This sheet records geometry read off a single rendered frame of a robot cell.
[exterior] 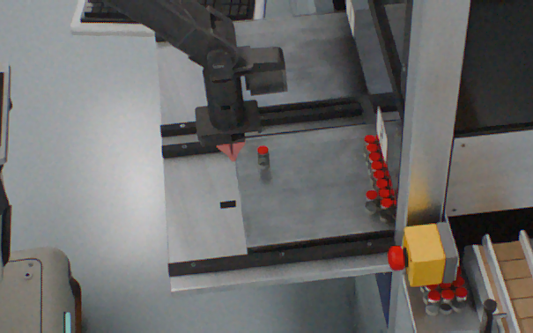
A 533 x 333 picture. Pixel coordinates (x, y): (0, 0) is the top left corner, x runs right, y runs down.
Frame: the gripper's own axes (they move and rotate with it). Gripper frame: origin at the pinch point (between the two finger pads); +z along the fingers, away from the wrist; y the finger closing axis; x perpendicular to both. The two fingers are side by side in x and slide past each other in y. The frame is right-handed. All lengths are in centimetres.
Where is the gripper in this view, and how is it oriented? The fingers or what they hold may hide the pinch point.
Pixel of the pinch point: (233, 155)
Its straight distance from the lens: 170.8
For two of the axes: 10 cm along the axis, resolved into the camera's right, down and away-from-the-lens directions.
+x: -1.1, -7.4, 6.6
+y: 9.9, -1.3, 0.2
